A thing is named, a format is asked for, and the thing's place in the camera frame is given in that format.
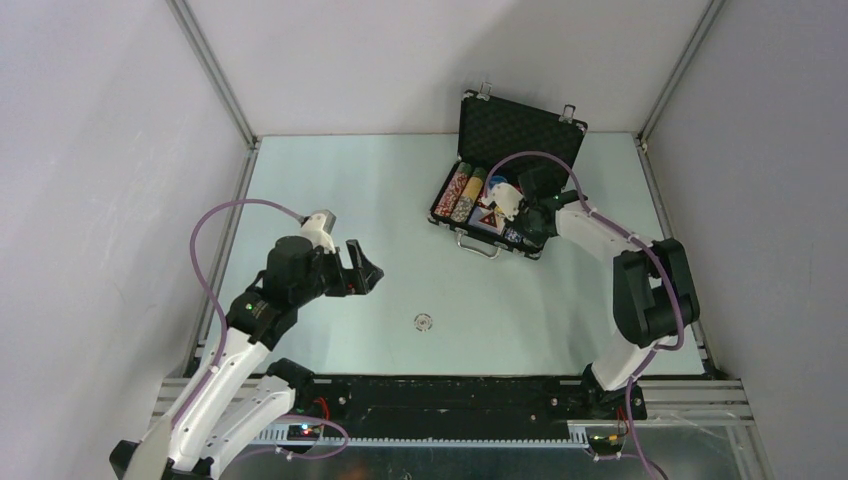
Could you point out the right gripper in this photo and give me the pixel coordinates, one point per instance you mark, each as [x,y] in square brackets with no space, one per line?
[515,214]

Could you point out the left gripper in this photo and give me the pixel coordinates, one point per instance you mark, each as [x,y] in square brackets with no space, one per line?
[362,279]

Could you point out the all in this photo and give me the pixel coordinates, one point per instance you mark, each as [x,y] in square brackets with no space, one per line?
[486,219]

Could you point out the blue playing card deck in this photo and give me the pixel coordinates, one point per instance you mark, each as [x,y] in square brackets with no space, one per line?
[502,220]

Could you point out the black poker set case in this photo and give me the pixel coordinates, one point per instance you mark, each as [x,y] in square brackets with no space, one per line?
[508,138]

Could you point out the white poker chip front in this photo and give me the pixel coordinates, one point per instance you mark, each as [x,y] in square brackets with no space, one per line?
[423,322]

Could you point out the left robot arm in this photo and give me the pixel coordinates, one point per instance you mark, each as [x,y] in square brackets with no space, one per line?
[199,436]

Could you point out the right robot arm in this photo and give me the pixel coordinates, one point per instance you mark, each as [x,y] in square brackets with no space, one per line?
[504,270]

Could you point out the light blue chip stack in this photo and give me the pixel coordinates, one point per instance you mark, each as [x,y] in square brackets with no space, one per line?
[514,236]

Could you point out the grey poker chip stack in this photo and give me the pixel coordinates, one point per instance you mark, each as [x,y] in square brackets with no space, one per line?
[469,195]

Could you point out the red poker chip stack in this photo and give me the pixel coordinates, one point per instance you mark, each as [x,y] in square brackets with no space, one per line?
[452,192]

